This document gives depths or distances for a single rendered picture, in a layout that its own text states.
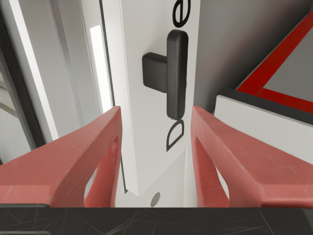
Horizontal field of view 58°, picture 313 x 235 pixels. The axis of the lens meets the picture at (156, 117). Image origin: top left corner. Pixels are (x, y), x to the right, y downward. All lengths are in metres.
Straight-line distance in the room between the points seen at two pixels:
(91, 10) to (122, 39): 0.03
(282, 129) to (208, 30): 0.15
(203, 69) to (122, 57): 0.19
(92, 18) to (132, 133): 0.10
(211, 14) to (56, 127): 0.23
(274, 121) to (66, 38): 0.27
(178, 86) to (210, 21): 0.16
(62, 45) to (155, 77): 0.07
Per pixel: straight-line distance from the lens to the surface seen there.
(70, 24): 0.19
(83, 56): 0.20
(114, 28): 0.21
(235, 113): 0.39
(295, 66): 0.53
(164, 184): 0.40
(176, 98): 0.22
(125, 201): 0.33
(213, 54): 0.39
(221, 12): 0.39
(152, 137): 0.28
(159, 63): 0.22
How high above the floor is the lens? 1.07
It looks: 40 degrees down
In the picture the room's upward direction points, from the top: 130 degrees counter-clockwise
